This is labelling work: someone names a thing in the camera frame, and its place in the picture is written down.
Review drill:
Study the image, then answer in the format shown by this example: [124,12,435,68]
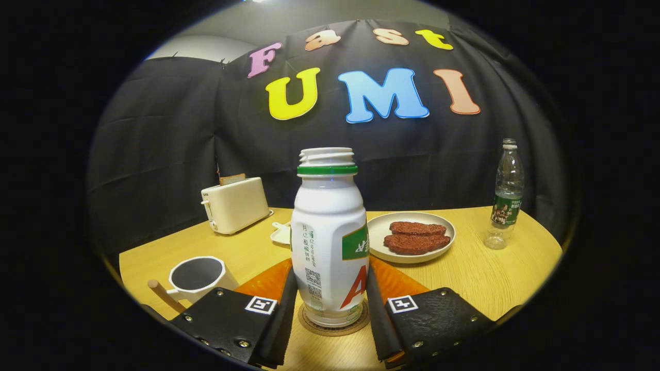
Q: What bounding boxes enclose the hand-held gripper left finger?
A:
[168,258,299,369]

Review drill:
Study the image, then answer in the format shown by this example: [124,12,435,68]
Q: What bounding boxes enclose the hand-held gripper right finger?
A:
[365,257,496,369]

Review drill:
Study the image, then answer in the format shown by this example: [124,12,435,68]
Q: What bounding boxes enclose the round cork coaster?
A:
[298,300,371,337]

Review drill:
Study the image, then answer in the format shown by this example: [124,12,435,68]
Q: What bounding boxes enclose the white cup wooden handle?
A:
[147,256,240,314]

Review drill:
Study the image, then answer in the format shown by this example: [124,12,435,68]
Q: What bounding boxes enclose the white juice bottle green label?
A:
[290,147,371,328]

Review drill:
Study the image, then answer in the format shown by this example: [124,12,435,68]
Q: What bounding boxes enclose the clear plastic water bottle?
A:
[485,138,525,250]

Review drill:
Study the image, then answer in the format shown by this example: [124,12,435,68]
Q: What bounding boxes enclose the brown meat patty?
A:
[383,233,451,256]
[389,222,447,237]

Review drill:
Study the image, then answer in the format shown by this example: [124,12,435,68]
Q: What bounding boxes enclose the divided white bean dish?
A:
[270,222,292,246]

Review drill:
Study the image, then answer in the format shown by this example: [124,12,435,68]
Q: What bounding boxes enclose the round beige plate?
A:
[367,212,456,265]

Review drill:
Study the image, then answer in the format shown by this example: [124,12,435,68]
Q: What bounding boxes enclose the wooden table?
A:
[119,206,564,371]

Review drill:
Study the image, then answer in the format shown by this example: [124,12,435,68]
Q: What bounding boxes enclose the cream toaster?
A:
[201,177,274,235]

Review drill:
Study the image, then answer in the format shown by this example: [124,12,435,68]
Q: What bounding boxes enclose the black backdrop cloth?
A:
[87,18,570,258]

